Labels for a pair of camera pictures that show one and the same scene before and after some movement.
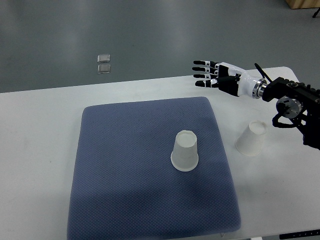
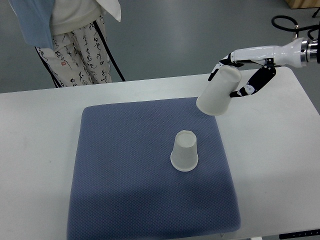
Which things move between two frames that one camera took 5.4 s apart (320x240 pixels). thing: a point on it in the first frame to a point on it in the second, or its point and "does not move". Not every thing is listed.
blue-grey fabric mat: [123, 186] does not move
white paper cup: [250, 142] to [214, 99]
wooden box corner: [303, 4] does not move
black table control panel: [301, 234] does not move
